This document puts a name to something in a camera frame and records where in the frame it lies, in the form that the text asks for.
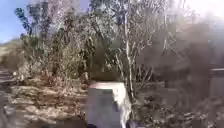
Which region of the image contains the thicket of dry bushes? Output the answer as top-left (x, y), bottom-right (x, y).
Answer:
top-left (0, 0), bottom-right (224, 101)

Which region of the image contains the white concrete roadside block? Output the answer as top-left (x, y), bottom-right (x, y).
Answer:
top-left (87, 81), bottom-right (132, 128)

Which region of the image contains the dirt verge with dry leaves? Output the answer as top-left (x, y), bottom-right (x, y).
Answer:
top-left (0, 68), bottom-right (224, 128)

